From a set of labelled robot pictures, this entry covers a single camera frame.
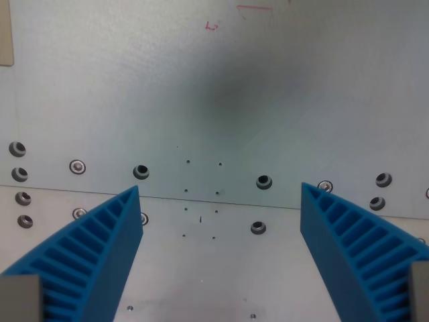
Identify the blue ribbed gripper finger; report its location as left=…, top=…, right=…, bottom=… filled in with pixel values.
left=300, top=182, right=429, bottom=322
left=0, top=184, right=145, bottom=322

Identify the beige flat board piece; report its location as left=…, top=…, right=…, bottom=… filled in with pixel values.
left=0, top=0, right=15, bottom=67

